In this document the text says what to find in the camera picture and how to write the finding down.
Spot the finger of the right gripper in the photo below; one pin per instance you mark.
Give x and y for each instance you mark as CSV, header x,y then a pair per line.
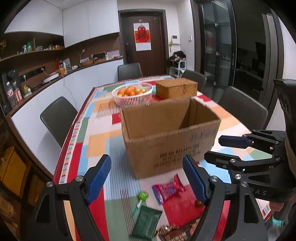
x,y
262,140
255,172

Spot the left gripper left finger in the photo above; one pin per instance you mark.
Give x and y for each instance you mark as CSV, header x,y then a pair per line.
x,y
49,216

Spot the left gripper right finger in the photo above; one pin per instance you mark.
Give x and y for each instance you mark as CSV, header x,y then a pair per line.
x,y
245,221

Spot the dark cracker packet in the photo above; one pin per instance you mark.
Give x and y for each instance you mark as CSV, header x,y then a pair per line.
x,y
173,232

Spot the green lollipop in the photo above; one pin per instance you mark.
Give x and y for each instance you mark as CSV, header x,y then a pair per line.
x,y
142,196

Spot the dark green snack packet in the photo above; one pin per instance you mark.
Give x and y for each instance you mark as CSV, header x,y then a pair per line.
x,y
146,223

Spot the right hand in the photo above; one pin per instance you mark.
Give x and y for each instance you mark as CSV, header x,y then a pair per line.
x,y
276,207

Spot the dark chair right near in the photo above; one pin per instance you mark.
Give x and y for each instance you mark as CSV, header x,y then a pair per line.
x,y
247,110

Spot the dark chair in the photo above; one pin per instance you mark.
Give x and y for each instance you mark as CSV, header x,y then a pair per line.
x,y
247,110
199,78
58,118

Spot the pink candy bag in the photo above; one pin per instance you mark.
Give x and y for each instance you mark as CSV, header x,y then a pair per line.
x,y
163,192

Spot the brown cardboard box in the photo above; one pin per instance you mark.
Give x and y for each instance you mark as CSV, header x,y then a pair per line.
x,y
158,135

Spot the dark chair right far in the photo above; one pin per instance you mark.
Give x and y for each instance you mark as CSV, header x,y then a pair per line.
x,y
199,78

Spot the woven wicker box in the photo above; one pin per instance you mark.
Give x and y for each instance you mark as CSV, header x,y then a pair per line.
x,y
176,88

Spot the dark chair left side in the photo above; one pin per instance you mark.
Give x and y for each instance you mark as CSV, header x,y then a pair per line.
x,y
58,118

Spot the white shoe rack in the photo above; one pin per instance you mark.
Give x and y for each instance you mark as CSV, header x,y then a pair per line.
x,y
177,69

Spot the white fruit basket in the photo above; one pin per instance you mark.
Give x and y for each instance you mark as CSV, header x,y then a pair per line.
x,y
133,100

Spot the oranges in basket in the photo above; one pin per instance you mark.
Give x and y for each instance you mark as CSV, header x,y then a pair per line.
x,y
131,91

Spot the dark wooden door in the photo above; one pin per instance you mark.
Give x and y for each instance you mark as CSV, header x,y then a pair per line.
x,y
152,62

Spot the water bottle red label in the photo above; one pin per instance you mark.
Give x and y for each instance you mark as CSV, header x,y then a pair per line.
x,y
10,95

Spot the dark chair far end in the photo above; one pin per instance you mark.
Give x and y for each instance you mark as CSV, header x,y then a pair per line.
x,y
129,71

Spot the red fu door poster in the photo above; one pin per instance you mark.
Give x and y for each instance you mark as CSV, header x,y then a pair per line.
x,y
142,37

